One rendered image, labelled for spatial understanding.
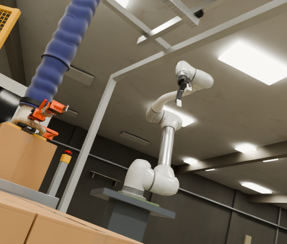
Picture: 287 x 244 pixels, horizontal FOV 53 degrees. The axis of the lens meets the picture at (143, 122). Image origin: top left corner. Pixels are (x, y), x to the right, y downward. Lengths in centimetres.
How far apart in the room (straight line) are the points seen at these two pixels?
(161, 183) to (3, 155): 107
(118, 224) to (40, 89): 114
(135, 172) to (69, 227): 130
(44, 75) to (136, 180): 107
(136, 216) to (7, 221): 134
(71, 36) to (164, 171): 132
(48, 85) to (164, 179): 112
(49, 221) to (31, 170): 136
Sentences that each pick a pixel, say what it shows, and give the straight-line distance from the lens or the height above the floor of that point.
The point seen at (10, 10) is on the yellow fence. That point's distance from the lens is 317.
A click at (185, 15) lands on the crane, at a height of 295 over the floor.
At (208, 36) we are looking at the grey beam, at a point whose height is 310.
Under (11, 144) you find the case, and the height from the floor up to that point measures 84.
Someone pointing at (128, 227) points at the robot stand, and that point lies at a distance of 200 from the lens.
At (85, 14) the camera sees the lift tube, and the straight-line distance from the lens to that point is 267.
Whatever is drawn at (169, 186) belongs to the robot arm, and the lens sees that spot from 213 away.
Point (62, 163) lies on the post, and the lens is 273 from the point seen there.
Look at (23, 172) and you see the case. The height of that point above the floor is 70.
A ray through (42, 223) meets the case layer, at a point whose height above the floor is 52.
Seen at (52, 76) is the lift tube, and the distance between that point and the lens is 237.
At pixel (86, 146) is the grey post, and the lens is 534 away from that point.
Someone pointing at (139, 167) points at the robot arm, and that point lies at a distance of 207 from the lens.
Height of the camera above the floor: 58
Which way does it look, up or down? 20 degrees up
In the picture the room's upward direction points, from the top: 18 degrees clockwise
